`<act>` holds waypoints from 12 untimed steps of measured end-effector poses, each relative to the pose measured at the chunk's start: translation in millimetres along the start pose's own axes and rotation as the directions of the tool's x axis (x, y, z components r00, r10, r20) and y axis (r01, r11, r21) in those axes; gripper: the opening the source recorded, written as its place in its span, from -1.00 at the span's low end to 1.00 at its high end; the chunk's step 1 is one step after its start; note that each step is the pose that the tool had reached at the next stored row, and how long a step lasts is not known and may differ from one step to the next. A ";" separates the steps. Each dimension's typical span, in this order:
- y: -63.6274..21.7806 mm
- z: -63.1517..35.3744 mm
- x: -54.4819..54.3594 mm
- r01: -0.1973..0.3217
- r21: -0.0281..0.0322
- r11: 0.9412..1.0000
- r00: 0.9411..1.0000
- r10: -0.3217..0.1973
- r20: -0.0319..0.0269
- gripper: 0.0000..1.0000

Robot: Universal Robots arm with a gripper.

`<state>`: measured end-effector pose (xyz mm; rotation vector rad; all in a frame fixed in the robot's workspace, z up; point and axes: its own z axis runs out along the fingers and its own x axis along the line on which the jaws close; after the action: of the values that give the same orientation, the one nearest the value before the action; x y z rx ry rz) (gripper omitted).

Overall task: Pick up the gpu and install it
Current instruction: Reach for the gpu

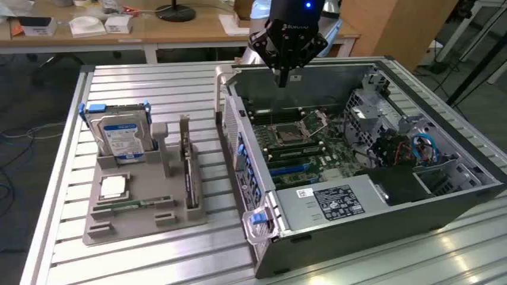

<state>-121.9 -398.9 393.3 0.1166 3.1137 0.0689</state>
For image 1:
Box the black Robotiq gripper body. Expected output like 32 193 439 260
264 0 324 71

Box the black graphics card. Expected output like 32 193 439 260
178 113 202 210

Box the white paper stack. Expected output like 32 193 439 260
219 13 252 36

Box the brown cardboard box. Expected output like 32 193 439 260
234 0 259 21

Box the wooden cabinet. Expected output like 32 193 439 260
340 0 463 72

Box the wooden desk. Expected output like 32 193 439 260
0 0 362 65

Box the RAM stick with white label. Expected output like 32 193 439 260
250 107 299 117

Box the black round lamp base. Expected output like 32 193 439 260
155 0 198 23

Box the metal socket cover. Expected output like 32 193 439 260
300 109 332 131

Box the perforated metal disk bay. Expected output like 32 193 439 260
342 87 400 155

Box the white floor box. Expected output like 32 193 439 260
420 40 444 68

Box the CPU socket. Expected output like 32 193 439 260
275 123 304 142

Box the small white box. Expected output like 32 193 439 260
104 15 134 34

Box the black RAM stick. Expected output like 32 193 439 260
268 144 326 159

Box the green motherboard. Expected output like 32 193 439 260
240 102 362 191

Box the blue expansion slot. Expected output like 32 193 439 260
268 164 314 176

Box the white square holder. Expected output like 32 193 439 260
69 16 108 39

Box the hard disk in blue caddy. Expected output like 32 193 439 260
77 100 155 164

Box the black chair base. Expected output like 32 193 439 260
29 53 87 87

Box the black plastic shroud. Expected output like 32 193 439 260
354 166 435 207

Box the grey sheet metal disk bay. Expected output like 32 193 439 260
411 160 480 197

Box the grey power supply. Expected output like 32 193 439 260
275 174 394 233

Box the white box with dark lid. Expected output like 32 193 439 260
17 16 59 37

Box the grey parts rack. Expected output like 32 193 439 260
81 121 210 246

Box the blue case latch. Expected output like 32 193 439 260
250 211 266 230

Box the silver CPU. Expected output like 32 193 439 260
99 176 128 199

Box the green RAM stick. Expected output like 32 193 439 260
95 196 174 210

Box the dark open PC case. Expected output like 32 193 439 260
214 56 507 280

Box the blue wire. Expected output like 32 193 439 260
411 133 440 163

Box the white floor cable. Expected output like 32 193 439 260
0 122 65 140

